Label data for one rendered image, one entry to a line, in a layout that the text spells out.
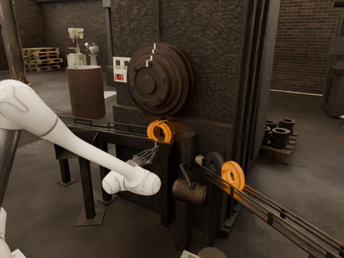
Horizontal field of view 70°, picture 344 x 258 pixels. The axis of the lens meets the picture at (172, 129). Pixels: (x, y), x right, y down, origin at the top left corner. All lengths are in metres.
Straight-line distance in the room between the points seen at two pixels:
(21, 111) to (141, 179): 0.54
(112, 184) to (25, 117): 0.50
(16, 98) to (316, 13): 7.05
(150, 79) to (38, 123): 0.76
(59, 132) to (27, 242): 1.32
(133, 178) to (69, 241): 1.07
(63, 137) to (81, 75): 3.38
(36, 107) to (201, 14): 1.07
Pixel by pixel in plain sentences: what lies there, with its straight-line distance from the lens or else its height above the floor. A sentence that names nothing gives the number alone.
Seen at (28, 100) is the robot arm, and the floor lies 1.19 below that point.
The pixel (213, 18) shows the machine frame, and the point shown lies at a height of 1.49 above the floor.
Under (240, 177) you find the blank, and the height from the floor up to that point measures 0.75.
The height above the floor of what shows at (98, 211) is 0.01.
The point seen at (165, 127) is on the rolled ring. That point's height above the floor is 0.81.
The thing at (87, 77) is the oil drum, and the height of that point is 0.74.
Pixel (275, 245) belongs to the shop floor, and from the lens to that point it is 2.08.
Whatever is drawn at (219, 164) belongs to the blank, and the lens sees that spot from 1.36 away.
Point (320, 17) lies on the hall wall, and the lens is 7.43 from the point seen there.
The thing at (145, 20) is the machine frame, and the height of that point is 1.49.
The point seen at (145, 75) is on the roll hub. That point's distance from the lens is 1.52.
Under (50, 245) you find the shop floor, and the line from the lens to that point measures 2.11.
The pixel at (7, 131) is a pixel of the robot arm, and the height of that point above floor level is 1.05.
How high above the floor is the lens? 1.39
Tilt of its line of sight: 21 degrees down
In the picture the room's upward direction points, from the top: 1 degrees clockwise
